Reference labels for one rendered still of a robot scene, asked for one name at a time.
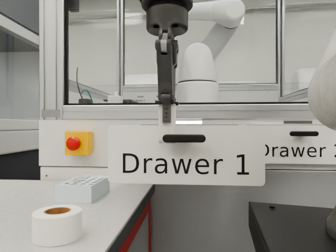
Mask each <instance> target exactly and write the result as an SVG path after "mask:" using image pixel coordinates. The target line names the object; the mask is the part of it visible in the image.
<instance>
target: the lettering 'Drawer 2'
mask: <svg viewBox="0 0 336 252"><path fill-rule="evenodd" d="M265 146H266V147H267V153H266V154H265V156H267V155H268V154H269V147H268V145H266V144H265ZM276 148H278V147H275V148H274V147H272V156H273V157H274V150H275V149H276ZM282 148H285V149H286V150H283V151H281V152H280V156H281V157H285V156H287V157H288V156H289V150H288V148H287V147H281V148H280V149H282ZM291 149H292V152H293V156H294V157H296V155H297V152H298V151H299V155H300V157H302V156H303V153H304V149H305V147H303V149H302V152H300V148H299V147H297V148H296V152H294V148H293V147H291ZM310 149H314V150H315V151H309V150H310ZM322 149H326V147H323V148H321V147H320V157H322ZM282 152H286V155H282ZM316 152H317V150H316V148H315V147H309V148H308V150H307V154H308V156H309V157H316V155H314V156H311V155H310V154H309V153H316Z"/></svg>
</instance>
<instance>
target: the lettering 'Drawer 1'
mask: <svg viewBox="0 0 336 252"><path fill-rule="evenodd" d="M126 156H133V157H134V158H135V160H136V167H135V169H133V170H126ZM240 157H241V172H237V175H249V172H245V155H244V154H240V155H237V158H240ZM152 160H153V158H148V159H147V160H146V158H144V173H147V161H152ZM191 160H192V159H189V161H188V164H187V168H186V167H185V164H184V160H183V159H180V161H179V164H178V168H177V167H176V163H175V159H174V158H172V163H173V166H174V170H175V173H176V174H178V173H179V170H180V166H181V163H182V166H183V169H184V173H185V174H188V171H189V168H190V164H191ZM156 161H164V163H165V164H158V165H156V166H155V172H156V173H158V174H162V173H164V172H165V174H167V161H166V160H165V159H164V158H157V159H156ZM200 161H205V162H206V165H198V163H199V162H200ZM219 161H222V162H223V159H218V160H217V159H214V174H217V163H218V162H219ZM159 166H165V167H164V170H163V171H158V167H159ZM198 167H209V162H208V161H207V160H206V159H203V158H201V159H199V160H197V161H196V163H195V170H196V171H197V172H198V173H199V174H202V175H205V174H208V173H209V171H207V172H200V171H199V170H198ZM138 168H139V159H138V157H137V156H136V155H135V154H132V153H123V173H133V172H135V171H136V170H137V169H138Z"/></svg>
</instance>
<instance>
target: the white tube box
mask: <svg viewBox="0 0 336 252"><path fill-rule="evenodd" d="M108 191H110V182H109V180H108V176H99V175H91V176H90V178H87V179H83V176H82V175H81V182H78V183H77V184H74V185H69V180H65V181H63V182H60V183H58V184H55V185H54V202H55V203H83V204H91V203H93V202H94V201H96V200H97V199H98V198H100V197H101V196H103V195H104V194H106V193H107V192H108Z"/></svg>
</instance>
